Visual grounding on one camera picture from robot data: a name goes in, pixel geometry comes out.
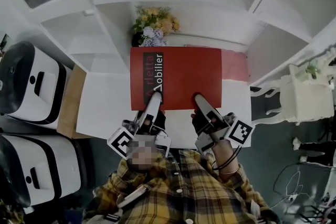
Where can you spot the person's left forearm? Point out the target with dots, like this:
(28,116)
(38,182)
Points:
(143,157)

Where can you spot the red book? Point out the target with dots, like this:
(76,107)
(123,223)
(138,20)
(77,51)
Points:
(183,78)

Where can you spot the person's right hand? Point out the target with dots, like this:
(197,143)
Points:
(193,115)

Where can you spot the artificial flower bouquet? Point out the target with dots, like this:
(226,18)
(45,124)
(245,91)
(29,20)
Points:
(157,23)

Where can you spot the black flower pot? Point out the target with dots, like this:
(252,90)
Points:
(136,40)

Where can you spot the white and black robot machine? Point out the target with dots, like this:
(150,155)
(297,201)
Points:
(39,170)
(39,86)

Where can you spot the pink flat pad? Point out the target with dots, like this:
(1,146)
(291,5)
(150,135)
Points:
(235,65)

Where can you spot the brown cardboard box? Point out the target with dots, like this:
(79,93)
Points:
(71,102)

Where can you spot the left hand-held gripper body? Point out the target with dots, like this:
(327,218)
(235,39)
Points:
(122,140)

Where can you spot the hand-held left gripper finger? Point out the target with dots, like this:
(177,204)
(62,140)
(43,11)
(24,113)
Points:
(153,102)

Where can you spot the white shelving unit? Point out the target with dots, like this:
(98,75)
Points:
(105,102)

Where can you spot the white power strip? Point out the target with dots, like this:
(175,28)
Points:
(292,196)

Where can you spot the small green potted plant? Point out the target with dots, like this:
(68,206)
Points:
(312,69)

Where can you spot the white chest device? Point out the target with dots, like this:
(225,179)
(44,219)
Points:
(131,196)

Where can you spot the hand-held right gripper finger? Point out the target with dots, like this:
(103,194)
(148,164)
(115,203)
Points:
(203,105)

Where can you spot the person's yellow plaid shirt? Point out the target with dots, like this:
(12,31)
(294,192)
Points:
(183,191)

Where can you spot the person's right forearm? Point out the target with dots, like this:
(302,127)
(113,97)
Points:
(224,154)

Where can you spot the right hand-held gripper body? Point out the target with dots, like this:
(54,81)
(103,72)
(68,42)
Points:
(240,132)

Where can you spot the white dressing table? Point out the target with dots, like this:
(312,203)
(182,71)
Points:
(302,102)

